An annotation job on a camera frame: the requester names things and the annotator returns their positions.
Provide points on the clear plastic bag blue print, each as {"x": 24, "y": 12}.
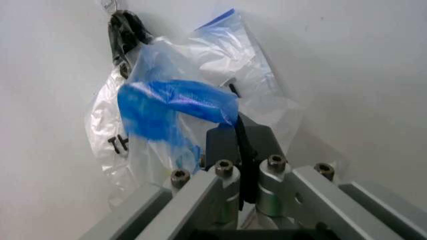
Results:
{"x": 166, "y": 110}

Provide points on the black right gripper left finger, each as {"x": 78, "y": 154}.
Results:
{"x": 197, "y": 200}

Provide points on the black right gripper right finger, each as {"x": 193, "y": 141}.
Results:
{"x": 300, "y": 197}

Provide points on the white plastic bag black lettering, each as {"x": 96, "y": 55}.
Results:
{"x": 106, "y": 117}

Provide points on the black garbage bag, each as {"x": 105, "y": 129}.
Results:
{"x": 248, "y": 172}

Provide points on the clear wall hook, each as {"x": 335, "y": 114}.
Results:
{"x": 109, "y": 5}

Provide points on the clear zip bag blue stripe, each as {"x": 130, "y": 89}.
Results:
{"x": 247, "y": 62}

